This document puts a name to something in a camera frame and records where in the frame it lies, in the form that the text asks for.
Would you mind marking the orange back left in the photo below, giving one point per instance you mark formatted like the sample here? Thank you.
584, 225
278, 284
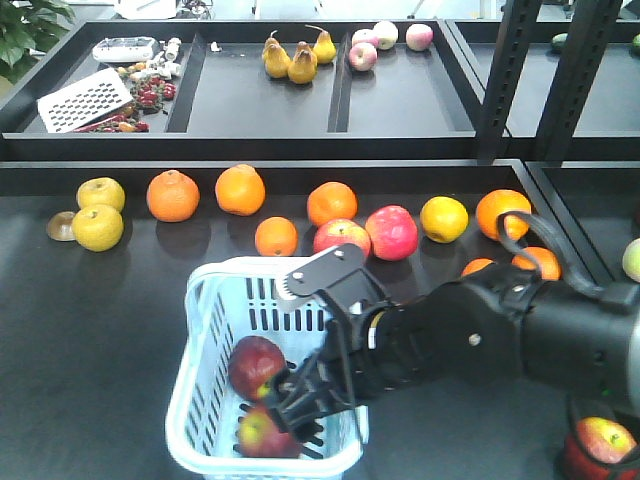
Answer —
329, 201

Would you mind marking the brown halved fruit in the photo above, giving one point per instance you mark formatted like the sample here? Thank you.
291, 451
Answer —
59, 226

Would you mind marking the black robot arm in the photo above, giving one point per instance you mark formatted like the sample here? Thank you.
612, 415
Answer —
499, 322

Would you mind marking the orange front right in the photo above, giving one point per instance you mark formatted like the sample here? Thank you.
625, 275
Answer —
543, 258

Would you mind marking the yellow apple front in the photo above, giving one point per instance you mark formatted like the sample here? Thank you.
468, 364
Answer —
98, 227

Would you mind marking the dark red apple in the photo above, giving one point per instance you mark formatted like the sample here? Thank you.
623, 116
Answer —
593, 446
258, 436

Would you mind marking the yellow apple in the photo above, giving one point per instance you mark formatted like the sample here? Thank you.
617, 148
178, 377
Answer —
98, 227
101, 190

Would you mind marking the yellow orange citrus fruit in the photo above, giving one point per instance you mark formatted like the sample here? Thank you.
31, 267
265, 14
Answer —
444, 219

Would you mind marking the potted green plant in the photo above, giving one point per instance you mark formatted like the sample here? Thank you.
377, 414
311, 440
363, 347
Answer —
29, 29

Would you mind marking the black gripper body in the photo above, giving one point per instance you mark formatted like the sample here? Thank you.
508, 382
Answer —
339, 281

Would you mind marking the white perforated tray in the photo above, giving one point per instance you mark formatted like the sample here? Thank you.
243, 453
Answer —
83, 101

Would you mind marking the pink red apple left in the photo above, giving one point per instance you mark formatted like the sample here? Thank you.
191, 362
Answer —
341, 231

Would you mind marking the yellow apple back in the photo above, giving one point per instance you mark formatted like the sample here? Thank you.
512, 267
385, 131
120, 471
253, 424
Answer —
101, 190

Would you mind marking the black shelf upright posts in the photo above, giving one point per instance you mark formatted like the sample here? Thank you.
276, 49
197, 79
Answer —
554, 88

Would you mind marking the orange front left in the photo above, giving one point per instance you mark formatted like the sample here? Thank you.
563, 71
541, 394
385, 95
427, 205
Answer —
476, 265

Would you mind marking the pink red apple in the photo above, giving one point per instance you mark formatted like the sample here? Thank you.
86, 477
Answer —
393, 233
341, 231

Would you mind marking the light blue plastic basket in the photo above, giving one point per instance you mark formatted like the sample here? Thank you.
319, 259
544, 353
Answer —
240, 334

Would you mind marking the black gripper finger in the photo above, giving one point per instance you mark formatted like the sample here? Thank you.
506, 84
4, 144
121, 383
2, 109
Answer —
298, 412
301, 387

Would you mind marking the pink red apple right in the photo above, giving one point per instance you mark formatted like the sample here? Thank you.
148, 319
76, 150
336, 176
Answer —
393, 233

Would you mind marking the large orange with nub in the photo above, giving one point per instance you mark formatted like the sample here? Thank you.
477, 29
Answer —
498, 202

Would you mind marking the small orange centre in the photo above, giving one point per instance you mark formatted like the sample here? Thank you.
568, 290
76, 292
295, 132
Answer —
276, 236

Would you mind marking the dark red apple edge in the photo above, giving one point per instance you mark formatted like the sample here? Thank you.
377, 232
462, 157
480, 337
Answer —
253, 361

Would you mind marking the orange with nub left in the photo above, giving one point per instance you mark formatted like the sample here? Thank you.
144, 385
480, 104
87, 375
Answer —
172, 196

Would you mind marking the dark red apple front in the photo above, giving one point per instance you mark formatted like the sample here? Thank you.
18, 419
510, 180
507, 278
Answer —
593, 446

